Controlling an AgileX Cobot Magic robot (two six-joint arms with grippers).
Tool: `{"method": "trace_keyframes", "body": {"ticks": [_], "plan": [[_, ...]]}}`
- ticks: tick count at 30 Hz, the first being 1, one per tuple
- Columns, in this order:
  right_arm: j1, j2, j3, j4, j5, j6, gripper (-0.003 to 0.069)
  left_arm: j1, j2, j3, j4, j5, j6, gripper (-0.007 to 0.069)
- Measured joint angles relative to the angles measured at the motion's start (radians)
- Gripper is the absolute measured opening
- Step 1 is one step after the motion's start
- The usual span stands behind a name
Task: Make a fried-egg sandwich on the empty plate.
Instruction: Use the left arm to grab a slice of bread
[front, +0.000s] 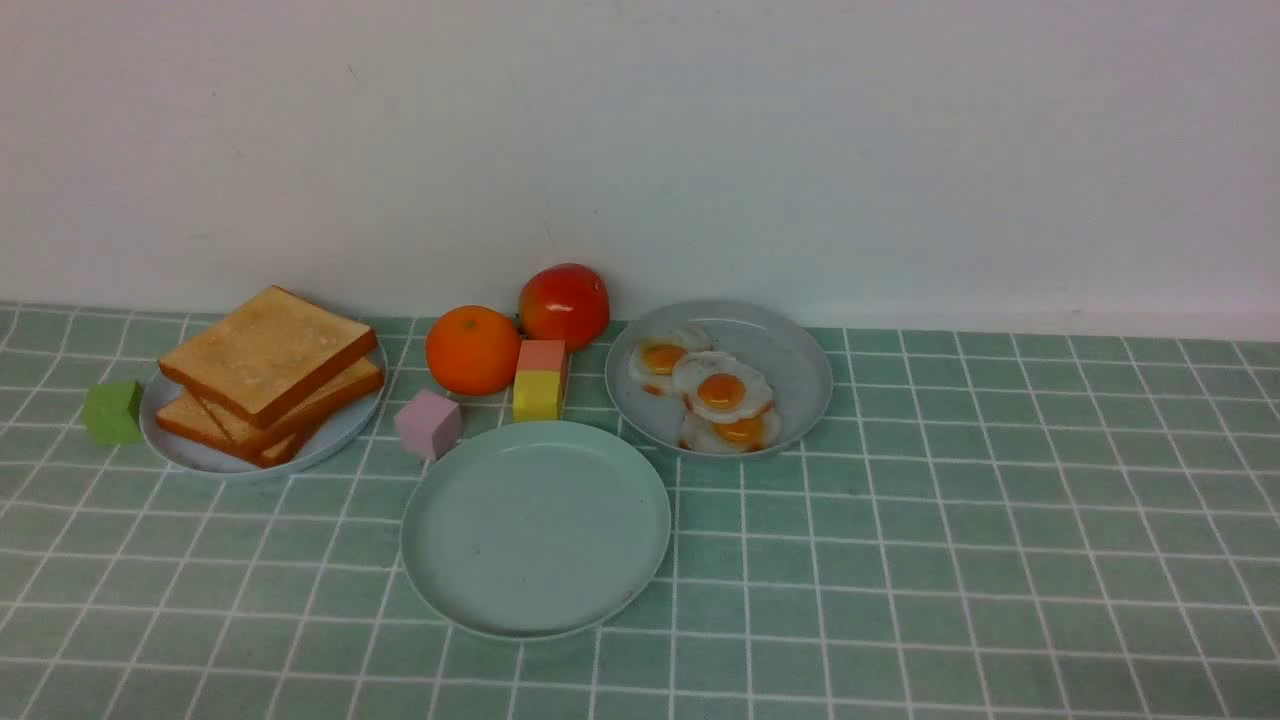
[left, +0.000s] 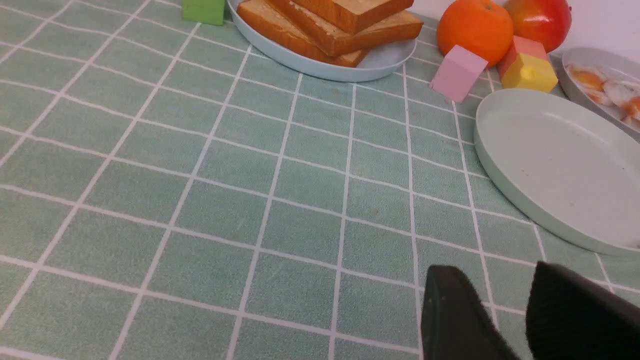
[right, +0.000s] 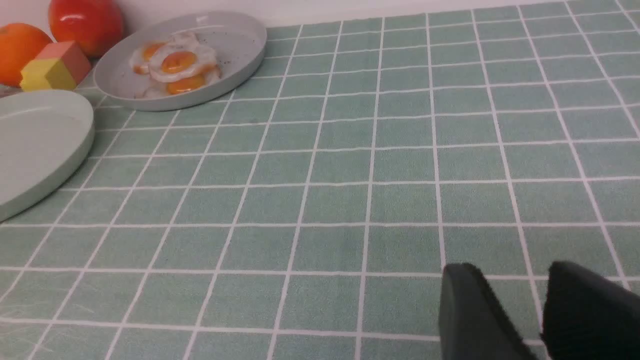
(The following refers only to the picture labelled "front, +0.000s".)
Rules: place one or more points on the pink cube block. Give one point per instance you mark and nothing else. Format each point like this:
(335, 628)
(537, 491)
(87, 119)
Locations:
(429, 425)

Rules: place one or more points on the green checkered tablecloth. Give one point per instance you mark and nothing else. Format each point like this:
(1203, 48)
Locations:
(984, 526)

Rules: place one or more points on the fried egg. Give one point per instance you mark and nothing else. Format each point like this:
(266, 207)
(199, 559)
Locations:
(745, 436)
(720, 388)
(653, 358)

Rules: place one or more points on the pale blue bread plate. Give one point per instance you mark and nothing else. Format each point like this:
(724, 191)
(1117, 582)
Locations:
(336, 431)

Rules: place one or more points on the orange fruit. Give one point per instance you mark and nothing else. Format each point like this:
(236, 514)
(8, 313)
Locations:
(473, 351)

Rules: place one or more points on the green cube block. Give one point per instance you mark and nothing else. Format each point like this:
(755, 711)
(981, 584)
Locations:
(111, 413)

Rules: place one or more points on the grey egg plate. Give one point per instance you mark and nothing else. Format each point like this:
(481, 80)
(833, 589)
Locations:
(792, 361)

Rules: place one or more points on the pink yellow block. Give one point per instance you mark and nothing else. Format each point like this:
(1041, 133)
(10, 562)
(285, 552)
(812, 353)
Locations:
(540, 381)

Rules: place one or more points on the toast slice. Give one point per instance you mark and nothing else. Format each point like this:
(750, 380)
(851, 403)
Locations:
(268, 355)
(356, 381)
(187, 418)

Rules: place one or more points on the green empty plate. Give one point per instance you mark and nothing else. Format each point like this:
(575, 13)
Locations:
(533, 531)

